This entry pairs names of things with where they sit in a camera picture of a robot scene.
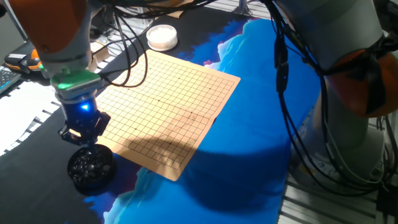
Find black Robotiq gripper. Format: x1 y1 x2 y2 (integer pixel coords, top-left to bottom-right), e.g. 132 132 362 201
58 93 111 152

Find tan Go board sheet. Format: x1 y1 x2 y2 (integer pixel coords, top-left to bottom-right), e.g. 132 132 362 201
93 49 241 182

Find black bowl of black stones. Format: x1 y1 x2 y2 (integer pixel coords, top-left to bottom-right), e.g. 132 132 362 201
67 143 118 191

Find black computer keyboard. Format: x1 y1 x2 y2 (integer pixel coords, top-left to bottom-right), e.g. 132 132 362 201
0 65 22 94

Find orange black teach pendant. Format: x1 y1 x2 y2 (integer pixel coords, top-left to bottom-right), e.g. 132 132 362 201
4 40 43 74

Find white bowl of white stones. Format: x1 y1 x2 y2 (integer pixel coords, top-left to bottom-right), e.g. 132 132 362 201
146 24 178 52

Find blue and black table mat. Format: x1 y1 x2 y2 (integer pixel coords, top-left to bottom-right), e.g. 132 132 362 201
0 4 323 224

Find green grey wrist mount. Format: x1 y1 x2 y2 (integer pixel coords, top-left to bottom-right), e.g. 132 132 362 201
49 68 103 100

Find aluminium frame post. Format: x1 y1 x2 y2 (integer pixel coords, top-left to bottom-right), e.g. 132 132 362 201
5 8 29 41

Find aluminium post with foot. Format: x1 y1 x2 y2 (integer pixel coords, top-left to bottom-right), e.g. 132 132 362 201
231 0 254 16

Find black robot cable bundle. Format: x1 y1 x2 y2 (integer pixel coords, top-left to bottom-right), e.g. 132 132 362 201
90 0 398 197

